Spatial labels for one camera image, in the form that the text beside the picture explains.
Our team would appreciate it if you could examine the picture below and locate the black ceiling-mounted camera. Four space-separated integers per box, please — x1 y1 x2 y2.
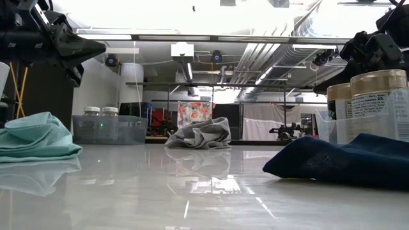
210 49 223 64
313 49 337 67
104 53 120 68

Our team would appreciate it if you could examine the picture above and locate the clear plastic bin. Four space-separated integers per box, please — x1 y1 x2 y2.
314 88 409 145

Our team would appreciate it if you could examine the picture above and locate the teal cloth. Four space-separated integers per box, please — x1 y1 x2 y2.
0 111 83 164

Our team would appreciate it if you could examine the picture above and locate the blue storage container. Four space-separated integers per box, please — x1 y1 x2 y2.
140 102 153 118

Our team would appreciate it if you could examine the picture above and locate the white curtain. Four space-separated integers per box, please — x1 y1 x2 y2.
242 103 301 141

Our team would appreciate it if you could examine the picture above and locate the white cylinder tank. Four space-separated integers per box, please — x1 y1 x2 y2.
118 62 145 105

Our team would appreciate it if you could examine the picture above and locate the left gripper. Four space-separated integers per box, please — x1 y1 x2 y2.
0 0 107 88

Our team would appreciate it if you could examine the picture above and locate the white translucent plastic bin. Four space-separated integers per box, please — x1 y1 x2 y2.
0 61 11 128

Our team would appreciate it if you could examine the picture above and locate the yellow tripod stand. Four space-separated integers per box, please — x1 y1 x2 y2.
8 62 29 118

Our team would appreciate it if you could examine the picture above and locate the black shelf frame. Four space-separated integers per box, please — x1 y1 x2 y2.
125 81 320 141

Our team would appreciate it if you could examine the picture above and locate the floral picture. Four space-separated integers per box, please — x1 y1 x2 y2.
177 100 213 129

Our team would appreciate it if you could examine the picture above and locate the black screen panel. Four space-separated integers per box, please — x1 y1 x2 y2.
212 103 243 141

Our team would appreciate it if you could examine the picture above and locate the tan-lid spice jar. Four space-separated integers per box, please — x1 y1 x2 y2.
350 69 409 119
326 82 353 121

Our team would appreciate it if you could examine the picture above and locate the navy blue cloth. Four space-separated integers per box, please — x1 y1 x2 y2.
262 133 409 192

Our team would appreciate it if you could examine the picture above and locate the silver ceiling duct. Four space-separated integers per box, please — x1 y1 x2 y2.
229 12 339 100

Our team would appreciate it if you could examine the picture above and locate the red storage item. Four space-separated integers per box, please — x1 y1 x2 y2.
151 108 172 128

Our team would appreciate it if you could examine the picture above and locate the black floor device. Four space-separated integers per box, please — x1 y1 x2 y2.
268 123 303 142

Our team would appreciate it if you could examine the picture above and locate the white ceiling box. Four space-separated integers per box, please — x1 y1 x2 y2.
170 42 195 58

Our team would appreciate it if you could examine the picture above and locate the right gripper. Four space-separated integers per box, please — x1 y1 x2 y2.
313 30 405 95

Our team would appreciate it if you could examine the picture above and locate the grey cloth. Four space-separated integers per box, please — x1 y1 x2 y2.
164 116 232 150

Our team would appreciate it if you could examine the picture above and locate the white-lid spice jar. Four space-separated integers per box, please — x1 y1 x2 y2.
82 106 102 118
101 106 120 118

